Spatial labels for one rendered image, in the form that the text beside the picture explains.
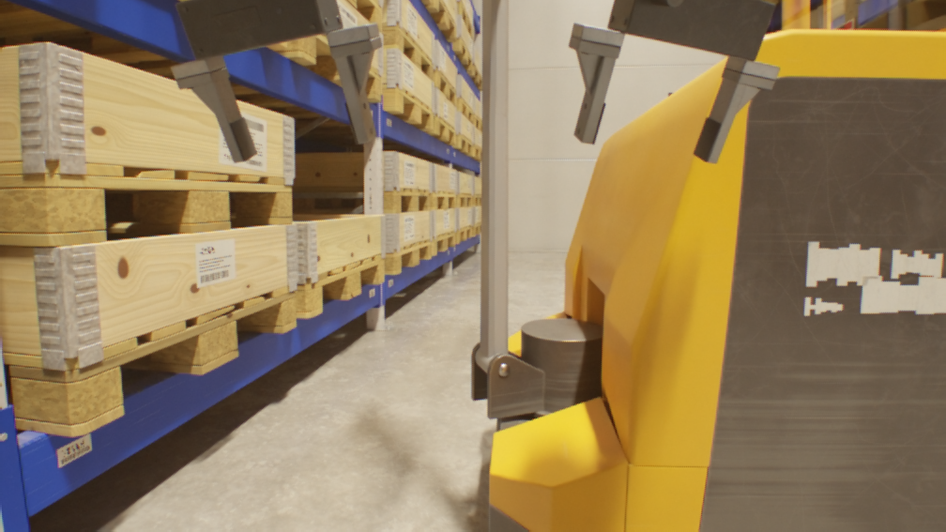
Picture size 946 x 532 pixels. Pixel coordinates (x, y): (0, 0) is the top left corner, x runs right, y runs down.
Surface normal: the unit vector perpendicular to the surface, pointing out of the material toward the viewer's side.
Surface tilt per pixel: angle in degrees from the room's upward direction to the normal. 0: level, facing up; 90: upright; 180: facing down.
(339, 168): 90
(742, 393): 90
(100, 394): 90
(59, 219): 90
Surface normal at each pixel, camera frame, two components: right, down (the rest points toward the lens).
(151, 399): 0.99, 0.01
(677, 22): 0.10, 0.47
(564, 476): -0.37, -0.93
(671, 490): -0.09, 0.07
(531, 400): 0.33, 0.07
